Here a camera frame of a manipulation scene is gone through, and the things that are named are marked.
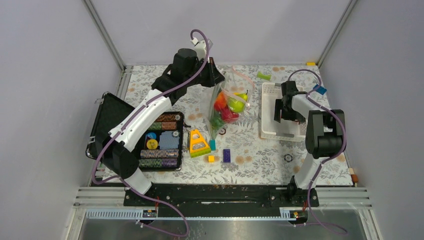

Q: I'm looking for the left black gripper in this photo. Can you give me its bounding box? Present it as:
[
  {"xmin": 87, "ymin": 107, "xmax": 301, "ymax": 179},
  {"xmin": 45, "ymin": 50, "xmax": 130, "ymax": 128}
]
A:
[{"xmin": 185, "ymin": 57, "xmax": 225, "ymax": 88}]

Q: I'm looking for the clear pink-dotted zip bag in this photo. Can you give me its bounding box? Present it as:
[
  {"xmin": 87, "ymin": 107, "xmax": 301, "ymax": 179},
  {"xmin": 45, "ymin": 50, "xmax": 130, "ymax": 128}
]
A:
[{"xmin": 204, "ymin": 65, "xmax": 256, "ymax": 140}]

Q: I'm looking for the green apple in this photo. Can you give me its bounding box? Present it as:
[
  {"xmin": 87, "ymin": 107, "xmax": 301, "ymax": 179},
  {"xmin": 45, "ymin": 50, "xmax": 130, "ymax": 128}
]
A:
[{"xmin": 227, "ymin": 93, "xmax": 248, "ymax": 113}]

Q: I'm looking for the red apple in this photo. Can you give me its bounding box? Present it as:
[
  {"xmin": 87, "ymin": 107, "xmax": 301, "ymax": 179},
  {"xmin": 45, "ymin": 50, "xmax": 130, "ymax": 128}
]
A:
[{"xmin": 220, "ymin": 107, "xmax": 239, "ymax": 124}]

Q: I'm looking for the long green cucumber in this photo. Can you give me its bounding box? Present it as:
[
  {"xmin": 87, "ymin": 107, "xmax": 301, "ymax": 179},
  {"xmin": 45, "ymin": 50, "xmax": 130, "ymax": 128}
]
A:
[{"xmin": 209, "ymin": 110, "xmax": 226, "ymax": 131}]

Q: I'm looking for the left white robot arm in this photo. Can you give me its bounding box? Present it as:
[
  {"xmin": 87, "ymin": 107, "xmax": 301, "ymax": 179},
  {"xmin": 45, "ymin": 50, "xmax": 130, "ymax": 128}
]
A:
[{"xmin": 95, "ymin": 46, "xmax": 225, "ymax": 206}]

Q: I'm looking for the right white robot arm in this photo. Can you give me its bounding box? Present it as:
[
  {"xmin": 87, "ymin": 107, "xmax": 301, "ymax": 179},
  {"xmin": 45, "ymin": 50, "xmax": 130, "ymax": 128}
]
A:
[{"xmin": 274, "ymin": 80, "xmax": 347, "ymax": 206}]

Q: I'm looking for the white plastic basket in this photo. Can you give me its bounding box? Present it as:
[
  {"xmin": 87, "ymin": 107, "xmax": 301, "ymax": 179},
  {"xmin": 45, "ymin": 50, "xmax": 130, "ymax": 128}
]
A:
[{"xmin": 259, "ymin": 82, "xmax": 307, "ymax": 142}]

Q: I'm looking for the lime green block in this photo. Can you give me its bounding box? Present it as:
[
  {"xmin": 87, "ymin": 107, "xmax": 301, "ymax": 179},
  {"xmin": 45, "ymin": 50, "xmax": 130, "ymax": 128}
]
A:
[{"xmin": 256, "ymin": 71, "xmax": 272, "ymax": 81}]

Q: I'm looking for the blue lego brick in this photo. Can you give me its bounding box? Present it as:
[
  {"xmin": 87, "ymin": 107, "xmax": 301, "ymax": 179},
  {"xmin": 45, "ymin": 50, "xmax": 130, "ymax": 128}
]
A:
[{"xmin": 313, "ymin": 84, "xmax": 327, "ymax": 95}]

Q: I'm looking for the poker chip on mat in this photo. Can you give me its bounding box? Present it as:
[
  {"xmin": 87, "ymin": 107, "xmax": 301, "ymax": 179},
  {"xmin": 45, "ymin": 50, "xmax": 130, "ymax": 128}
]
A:
[{"xmin": 284, "ymin": 154, "xmax": 293, "ymax": 162}]

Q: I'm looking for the teal small block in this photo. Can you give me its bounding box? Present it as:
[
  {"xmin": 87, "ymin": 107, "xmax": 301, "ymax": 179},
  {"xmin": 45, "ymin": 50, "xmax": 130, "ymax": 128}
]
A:
[{"xmin": 209, "ymin": 139, "xmax": 217, "ymax": 151}]

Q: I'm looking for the purple lego brick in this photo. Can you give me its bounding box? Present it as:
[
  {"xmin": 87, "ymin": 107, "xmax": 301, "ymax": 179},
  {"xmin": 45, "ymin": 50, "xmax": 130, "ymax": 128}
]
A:
[{"xmin": 222, "ymin": 149, "xmax": 231, "ymax": 163}]

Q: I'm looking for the yellow triangular toy block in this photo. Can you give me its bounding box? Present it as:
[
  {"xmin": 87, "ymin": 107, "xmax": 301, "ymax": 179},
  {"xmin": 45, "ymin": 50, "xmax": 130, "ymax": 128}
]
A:
[{"xmin": 188, "ymin": 129, "xmax": 212, "ymax": 158}]

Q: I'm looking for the small yellow cube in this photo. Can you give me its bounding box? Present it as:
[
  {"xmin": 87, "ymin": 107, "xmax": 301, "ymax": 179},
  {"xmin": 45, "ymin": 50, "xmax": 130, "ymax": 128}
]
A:
[{"xmin": 207, "ymin": 155, "xmax": 215, "ymax": 163}]

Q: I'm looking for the black poker chip case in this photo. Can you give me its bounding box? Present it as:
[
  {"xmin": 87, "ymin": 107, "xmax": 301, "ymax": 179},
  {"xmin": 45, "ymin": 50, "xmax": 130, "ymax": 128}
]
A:
[{"xmin": 85, "ymin": 91, "xmax": 185, "ymax": 172}]

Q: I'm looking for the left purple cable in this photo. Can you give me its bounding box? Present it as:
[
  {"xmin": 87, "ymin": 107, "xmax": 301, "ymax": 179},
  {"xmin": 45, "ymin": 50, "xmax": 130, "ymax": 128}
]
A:
[{"xmin": 91, "ymin": 29, "xmax": 212, "ymax": 238}]

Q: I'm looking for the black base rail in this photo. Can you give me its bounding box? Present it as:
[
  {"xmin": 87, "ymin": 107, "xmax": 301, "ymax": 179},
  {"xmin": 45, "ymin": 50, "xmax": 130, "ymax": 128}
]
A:
[{"xmin": 124, "ymin": 183, "xmax": 320, "ymax": 218}]

